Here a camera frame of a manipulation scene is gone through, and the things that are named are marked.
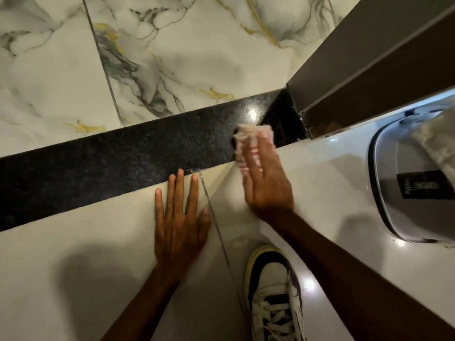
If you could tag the person's left forearm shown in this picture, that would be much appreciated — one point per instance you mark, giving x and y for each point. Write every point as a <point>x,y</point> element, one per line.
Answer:
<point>142,308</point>

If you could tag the person's right hand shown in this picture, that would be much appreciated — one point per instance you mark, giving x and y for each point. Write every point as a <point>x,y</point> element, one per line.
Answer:
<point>268,188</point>

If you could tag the white and black sneaker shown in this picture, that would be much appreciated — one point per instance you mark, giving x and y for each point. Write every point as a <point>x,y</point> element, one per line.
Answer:
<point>273,294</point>

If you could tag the person's left thumb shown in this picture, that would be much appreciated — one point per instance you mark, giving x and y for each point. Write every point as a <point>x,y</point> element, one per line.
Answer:
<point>205,223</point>

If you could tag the person's left hand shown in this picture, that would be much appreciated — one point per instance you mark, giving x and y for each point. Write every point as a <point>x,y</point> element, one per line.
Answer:
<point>177,237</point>

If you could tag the person's right forearm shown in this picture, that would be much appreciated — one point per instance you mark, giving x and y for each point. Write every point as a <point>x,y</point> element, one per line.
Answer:
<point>355,284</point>

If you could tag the grey plastic bucket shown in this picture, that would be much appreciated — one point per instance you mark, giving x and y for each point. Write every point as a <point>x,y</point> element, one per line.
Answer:
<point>401,181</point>

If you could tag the person's left middle finger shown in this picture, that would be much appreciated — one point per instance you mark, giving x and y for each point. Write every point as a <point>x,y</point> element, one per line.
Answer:
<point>178,191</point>

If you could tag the brown wooden door frame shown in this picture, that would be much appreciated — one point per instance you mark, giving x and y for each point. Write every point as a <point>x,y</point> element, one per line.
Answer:
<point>373,63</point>

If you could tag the person's left little finger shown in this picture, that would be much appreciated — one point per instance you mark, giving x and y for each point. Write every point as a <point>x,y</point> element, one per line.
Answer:
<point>159,205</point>

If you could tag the pale cloth on bucket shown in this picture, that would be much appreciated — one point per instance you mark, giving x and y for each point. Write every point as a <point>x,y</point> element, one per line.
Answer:
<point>439,142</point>

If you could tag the white red striped cleaning cloth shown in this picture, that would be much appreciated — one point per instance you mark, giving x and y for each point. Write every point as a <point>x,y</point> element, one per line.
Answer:
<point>245,138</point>

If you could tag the person's right thumb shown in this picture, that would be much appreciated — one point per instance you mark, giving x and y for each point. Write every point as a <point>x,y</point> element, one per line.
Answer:
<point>247,189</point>

